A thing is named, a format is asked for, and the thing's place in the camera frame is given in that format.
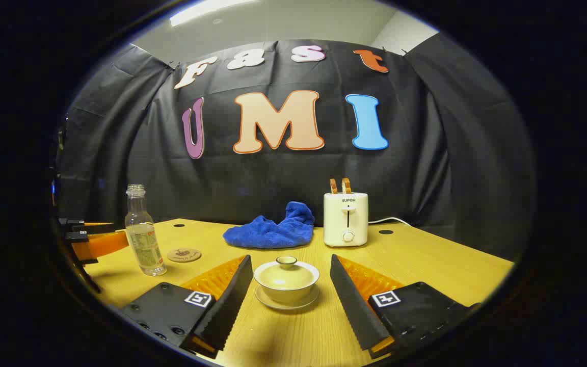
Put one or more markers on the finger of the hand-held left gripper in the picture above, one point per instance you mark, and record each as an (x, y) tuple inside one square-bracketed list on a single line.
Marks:
[(72, 223), (102, 247)]

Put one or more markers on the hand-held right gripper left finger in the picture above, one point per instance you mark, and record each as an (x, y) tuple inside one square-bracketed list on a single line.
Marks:
[(227, 306)]

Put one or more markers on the bread slice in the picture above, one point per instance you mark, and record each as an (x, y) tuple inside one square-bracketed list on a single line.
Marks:
[(346, 185), (334, 186)]

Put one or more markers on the black backdrop cloth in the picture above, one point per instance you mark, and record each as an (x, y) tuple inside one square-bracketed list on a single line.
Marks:
[(273, 178)]

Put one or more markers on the clear water bottle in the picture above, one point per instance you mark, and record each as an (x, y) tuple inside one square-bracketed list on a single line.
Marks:
[(143, 239)]

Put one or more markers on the round cork coaster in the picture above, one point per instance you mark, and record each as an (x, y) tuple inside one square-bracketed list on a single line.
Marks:
[(184, 255)]

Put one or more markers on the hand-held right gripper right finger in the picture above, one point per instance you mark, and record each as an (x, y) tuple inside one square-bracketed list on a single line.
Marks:
[(354, 306)]

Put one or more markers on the white toaster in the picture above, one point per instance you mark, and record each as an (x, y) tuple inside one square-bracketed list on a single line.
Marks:
[(344, 219)]

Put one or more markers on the cream saucer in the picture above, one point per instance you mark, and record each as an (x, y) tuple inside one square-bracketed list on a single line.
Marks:
[(288, 306)]

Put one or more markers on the blue towel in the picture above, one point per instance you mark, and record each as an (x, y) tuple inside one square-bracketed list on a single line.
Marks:
[(273, 234)]

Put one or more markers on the cream teacup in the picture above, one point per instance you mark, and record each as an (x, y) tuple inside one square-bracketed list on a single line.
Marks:
[(286, 296)]

